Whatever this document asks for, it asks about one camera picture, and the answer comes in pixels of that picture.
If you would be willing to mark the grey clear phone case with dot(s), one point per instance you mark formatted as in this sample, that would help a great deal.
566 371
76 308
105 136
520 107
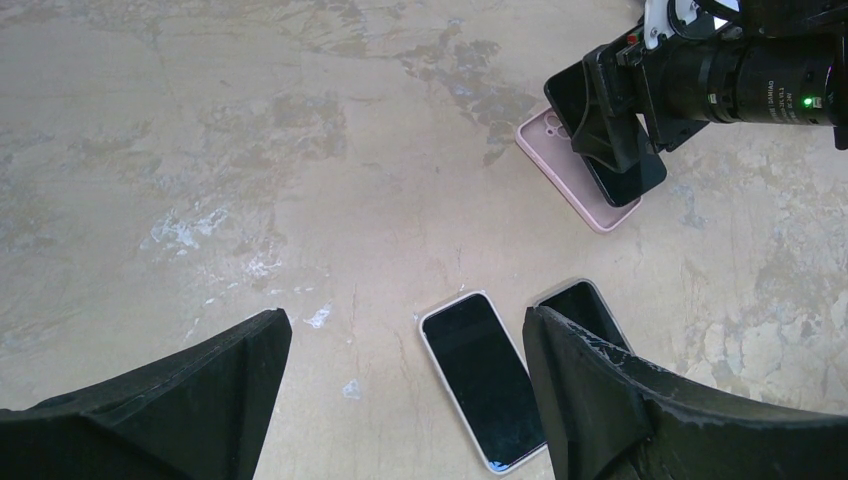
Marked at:
430 314

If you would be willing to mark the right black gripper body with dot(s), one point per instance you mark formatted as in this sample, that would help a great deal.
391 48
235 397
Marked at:
761 62

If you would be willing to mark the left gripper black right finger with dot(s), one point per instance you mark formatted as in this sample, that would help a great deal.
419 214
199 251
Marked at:
610 414

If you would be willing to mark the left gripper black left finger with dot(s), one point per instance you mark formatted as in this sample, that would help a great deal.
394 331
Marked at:
201 413

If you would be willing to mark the pink phone case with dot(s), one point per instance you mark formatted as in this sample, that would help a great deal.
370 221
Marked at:
544 140

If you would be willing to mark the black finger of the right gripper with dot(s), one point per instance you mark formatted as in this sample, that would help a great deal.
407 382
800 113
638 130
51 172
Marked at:
609 130

